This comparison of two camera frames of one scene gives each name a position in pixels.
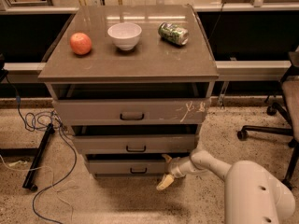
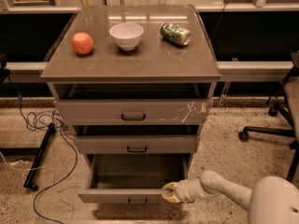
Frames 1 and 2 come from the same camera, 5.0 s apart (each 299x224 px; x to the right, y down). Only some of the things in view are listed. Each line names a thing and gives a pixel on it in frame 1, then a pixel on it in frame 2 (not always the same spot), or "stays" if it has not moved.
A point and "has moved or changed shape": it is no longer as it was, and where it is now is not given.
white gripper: (177, 169) to (181, 190)
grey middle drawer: (104, 145) stays
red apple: (80, 43) stays
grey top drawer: (132, 111) stays
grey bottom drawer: (128, 166) has moved or changed shape
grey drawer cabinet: (135, 82) stays
